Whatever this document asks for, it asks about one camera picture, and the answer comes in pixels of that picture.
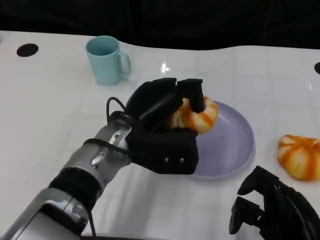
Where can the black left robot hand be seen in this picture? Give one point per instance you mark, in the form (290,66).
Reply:
(150,105)

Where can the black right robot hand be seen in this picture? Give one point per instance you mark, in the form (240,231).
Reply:
(287,217)

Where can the pale green mug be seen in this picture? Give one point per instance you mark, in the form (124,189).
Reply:
(103,65)

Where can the black backdrop cloth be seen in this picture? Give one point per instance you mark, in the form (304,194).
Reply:
(160,20)

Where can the lilac plate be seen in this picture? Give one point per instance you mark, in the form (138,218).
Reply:
(225,147)

